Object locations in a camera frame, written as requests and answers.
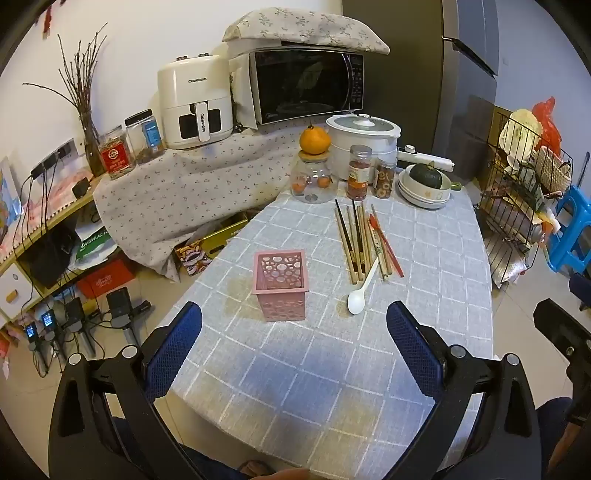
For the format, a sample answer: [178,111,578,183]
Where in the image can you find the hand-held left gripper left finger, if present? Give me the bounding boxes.
[48,301,218,480]

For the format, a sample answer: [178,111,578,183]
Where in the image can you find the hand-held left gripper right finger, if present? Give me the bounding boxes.
[387,301,540,480]

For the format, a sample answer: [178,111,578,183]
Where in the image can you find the white plastic spoon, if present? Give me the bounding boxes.
[348,256,380,316]

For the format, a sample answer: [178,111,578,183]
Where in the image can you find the red chopstick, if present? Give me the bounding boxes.
[370,204,406,278]

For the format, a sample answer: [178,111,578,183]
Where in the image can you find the bamboo chopstick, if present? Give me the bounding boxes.
[368,213,389,281]

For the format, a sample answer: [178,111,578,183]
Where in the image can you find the pink perforated utensil basket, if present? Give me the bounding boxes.
[252,250,308,322]

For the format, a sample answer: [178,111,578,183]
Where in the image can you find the pile of mixed chopsticks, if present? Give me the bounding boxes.
[335,198,406,283]

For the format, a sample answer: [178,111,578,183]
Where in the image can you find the person's right forearm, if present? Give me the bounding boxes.
[551,422,591,480]

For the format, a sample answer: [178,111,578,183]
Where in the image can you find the grey checked tablecloth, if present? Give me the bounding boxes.
[168,182,495,467]

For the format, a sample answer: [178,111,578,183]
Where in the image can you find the red box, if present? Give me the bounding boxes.
[76,258,137,298]

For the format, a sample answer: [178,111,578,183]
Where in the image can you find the blue plastic stool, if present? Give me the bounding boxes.
[547,185,591,278]

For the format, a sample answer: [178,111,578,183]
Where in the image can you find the yellow and black cardboard box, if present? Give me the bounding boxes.
[174,219,250,275]

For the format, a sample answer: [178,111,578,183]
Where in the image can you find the white and green bag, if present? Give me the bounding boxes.
[74,226,121,271]

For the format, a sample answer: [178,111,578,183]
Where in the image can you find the stack of white bowls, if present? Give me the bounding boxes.
[398,168,462,209]

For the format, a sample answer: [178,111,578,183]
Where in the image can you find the floral tablecloth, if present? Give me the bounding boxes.
[93,122,333,282]

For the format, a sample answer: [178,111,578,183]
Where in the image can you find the woven white basket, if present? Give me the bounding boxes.
[536,148,573,195]

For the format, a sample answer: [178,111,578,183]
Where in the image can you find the jar of dried slices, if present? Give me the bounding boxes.
[372,159,398,199]

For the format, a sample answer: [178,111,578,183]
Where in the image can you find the dark green squash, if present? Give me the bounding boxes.
[409,162,446,190]

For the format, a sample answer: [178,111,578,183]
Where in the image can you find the wooden shelf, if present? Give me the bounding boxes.
[0,175,109,324]

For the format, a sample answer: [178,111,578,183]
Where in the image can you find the spice jar with red contents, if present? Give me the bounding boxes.
[347,144,373,201]

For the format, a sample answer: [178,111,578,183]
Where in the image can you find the pink spiral notebook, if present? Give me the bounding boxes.
[46,168,93,208]

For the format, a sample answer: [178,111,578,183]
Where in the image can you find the jar with red label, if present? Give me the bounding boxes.
[98,126,136,180]

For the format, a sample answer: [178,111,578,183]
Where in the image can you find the glass jar with wooden lid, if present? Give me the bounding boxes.
[291,150,340,204]

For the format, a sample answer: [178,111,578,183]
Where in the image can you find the plastic jar with blue label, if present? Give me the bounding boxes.
[124,110,167,164]

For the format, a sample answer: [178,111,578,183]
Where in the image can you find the red plastic bag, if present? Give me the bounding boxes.
[531,97,564,158]

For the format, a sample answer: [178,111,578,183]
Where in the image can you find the brown cardboard boxes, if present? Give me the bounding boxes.
[489,106,514,155]

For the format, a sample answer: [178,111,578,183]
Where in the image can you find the white electric pot with lid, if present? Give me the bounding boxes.
[326,113,455,183]

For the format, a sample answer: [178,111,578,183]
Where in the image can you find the glass vase with dried branches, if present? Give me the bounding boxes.
[23,21,109,178]

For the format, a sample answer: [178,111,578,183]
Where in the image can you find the colourful picture board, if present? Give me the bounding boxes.
[0,157,24,241]

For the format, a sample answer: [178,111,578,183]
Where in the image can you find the large orange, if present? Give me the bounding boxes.
[299,126,332,154]

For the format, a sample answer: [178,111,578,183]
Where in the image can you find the grey refrigerator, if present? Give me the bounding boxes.
[441,0,502,181]

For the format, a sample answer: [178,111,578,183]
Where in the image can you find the white air fryer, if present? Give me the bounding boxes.
[157,54,234,151]

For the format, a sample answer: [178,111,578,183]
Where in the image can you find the black microwave oven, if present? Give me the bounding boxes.
[229,46,365,127]

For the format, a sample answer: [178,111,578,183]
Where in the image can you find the floral microwave cover cloth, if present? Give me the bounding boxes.
[222,9,391,56]

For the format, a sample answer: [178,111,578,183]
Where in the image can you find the black device with cable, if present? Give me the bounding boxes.
[41,310,61,361]
[24,320,47,370]
[106,287,153,347]
[65,298,88,354]

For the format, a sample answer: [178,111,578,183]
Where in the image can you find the black wire dish rack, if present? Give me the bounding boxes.
[478,108,575,289]

